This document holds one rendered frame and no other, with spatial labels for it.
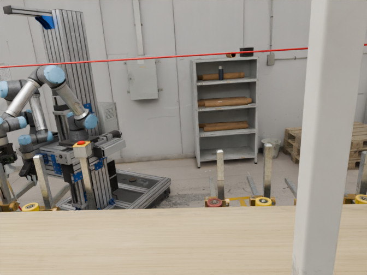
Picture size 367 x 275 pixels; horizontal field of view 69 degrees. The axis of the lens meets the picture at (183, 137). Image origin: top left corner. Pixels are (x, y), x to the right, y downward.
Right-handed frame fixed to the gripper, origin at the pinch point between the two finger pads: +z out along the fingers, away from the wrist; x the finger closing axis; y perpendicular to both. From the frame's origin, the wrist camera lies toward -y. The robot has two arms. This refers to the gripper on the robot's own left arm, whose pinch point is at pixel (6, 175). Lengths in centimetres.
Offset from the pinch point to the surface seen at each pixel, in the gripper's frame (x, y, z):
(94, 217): -49, 50, 11
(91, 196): -28, 48, 10
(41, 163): -18.7, 24.7, -11.0
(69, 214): -41, 37, 11
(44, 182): -19.3, 24.2, 0.4
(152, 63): 209, 134, -53
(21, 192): 7.0, 2.9, 15.3
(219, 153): -53, 117, -13
